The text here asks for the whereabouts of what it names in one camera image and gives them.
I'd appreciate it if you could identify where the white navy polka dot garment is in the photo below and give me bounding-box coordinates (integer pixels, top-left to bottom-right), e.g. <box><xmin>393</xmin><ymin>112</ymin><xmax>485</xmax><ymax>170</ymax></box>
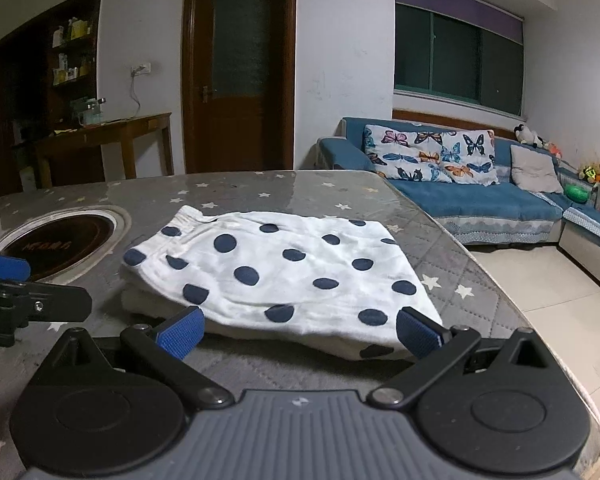
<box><xmin>122</xmin><ymin>206</ymin><xmax>441</xmax><ymax>361</ymax></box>

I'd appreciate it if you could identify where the round built-in induction cooker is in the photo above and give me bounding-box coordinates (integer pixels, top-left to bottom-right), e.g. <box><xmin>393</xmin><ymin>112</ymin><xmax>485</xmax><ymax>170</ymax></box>
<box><xmin>0</xmin><ymin>205</ymin><xmax>132</xmax><ymax>285</ymax></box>

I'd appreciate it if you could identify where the butterfly print pillow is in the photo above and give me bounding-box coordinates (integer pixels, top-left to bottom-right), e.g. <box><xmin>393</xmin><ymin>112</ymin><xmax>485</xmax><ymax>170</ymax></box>
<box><xmin>363</xmin><ymin>125</ymin><xmax>498</xmax><ymax>186</ymax></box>

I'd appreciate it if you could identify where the beige square cushion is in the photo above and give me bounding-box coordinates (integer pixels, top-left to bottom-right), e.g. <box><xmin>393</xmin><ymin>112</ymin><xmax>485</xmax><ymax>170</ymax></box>
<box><xmin>509</xmin><ymin>145</ymin><xmax>564</xmax><ymax>193</ymax></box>

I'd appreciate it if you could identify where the blue sectional sofa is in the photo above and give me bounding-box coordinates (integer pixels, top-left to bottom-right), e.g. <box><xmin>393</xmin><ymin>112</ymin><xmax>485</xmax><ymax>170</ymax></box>
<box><xmin>316</xmin><ymin>117</ymin><xmax>600</xmax><ymax>283</ymax></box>

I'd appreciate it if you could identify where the wooden side table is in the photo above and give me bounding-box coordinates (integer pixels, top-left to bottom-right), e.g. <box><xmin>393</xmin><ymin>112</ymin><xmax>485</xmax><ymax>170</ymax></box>
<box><xmin>36</xmin><ymin>112</ymin><xmax>174</xmax><ymax>188</ymax></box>

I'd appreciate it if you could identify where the glass jar on table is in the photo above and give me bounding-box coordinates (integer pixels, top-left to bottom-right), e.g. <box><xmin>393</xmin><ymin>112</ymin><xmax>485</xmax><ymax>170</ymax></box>
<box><xmin>71</xmin><ymin>98</ymin><xmax>106</xmax><ymax>127</ymax></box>

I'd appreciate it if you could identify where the green ball toy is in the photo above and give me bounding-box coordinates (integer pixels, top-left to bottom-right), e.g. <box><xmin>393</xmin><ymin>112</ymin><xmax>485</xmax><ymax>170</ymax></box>
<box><xmin>564</xmin><ymin>184</ymin><xmax>590</xmax><ymax>204</ymax></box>

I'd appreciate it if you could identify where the dark wooden shelf cabinet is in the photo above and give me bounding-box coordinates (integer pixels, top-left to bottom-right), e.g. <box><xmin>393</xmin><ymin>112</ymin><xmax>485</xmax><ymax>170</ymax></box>
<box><xmin>0</xmin><ymin>0</ymin><xmax>102</xmax><ymax>196</ymax></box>

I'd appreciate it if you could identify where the black white plush toy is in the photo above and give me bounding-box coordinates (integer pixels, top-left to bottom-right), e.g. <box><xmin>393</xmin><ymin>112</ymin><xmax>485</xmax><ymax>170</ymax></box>
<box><xmin>514</xmin><ymin>124</ymin><xmax>545</xmax><ymax>148</ymax></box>

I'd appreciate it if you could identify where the colourful toys pile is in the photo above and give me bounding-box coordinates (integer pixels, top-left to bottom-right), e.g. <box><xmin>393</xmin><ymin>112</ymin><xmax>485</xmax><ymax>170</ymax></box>
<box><xmin>578</xmin><ymin>162</ymin><xmax>600</xmax><ymax>185</ymax></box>

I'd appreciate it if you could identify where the dark green window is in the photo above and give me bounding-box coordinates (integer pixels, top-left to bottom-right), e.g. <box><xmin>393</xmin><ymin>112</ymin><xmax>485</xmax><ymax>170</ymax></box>
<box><xmin>394</xmin><ymin>0</ymin><xmax>524</xmax><ymax>115</ymax></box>

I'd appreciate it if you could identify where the brown wooden door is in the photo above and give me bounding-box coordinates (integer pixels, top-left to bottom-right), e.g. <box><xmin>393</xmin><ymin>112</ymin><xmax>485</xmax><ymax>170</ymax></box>
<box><xmin>181</xmin><ymin>0</ymin><xmax>296</xmax><ymax>174</ymax></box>

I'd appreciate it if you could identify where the wall socket with cable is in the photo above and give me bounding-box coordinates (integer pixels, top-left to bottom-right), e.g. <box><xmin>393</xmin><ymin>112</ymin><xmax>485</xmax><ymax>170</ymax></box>
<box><xmin>128</xmin><ymin>62</ymin><xmax>153</xmax><ymax>114</ymax></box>

